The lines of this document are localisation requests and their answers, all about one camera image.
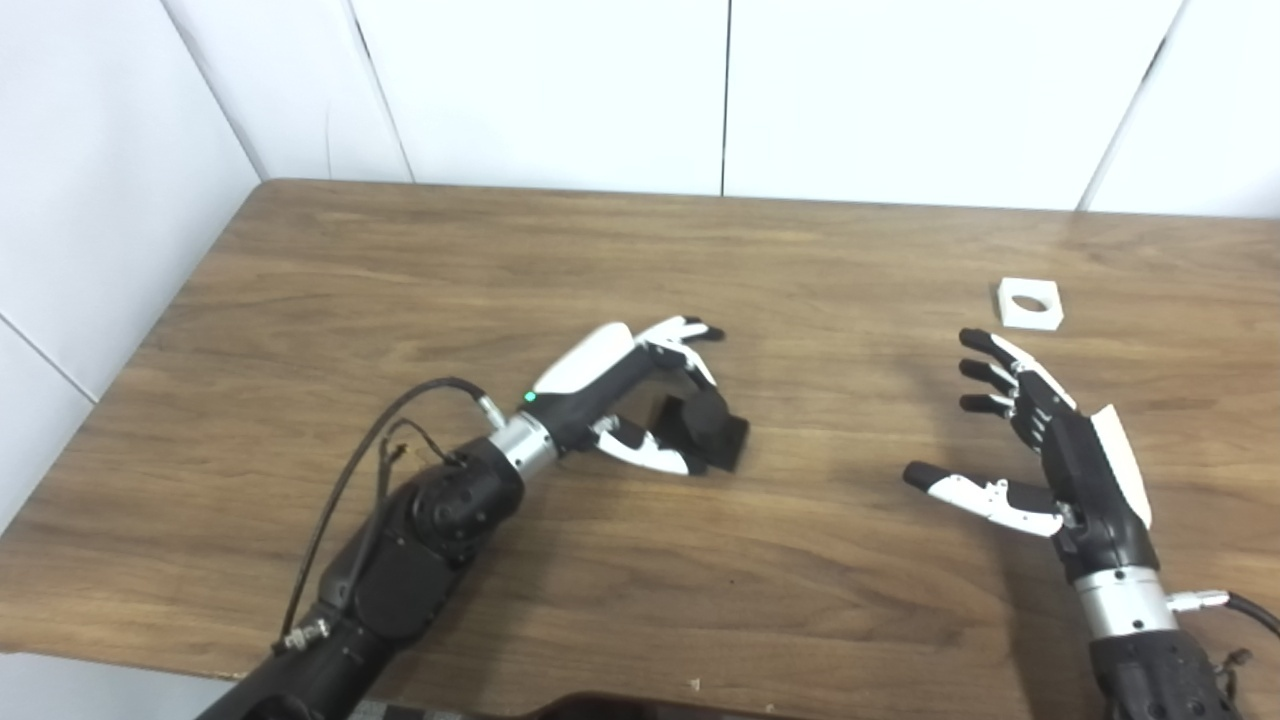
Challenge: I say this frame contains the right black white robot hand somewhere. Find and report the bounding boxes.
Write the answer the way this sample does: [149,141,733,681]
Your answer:
[903,328,1161,583]

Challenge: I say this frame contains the wrist thin wires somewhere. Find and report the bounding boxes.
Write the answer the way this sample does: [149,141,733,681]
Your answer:
[1210,650,1253,701]
[375,418,466,481]

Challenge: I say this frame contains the right wrist thin wires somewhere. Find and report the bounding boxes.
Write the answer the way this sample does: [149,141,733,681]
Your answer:
[1210,650,1253,701]

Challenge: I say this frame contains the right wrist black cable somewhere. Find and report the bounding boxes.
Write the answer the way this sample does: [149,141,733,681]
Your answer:
[1168,588,1280,638]

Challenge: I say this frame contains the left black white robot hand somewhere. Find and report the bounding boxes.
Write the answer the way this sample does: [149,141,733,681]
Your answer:
[522,316,727,477]

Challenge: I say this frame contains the black peg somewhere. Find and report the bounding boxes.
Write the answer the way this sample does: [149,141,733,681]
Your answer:
[650,385,751,474]

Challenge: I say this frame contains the left wrist thin wires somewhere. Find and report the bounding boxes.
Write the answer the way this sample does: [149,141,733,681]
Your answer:
[375,418,466,481]

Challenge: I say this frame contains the white square piece with hole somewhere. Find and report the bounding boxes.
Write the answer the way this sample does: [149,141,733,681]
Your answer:
[997,277,1065,332]

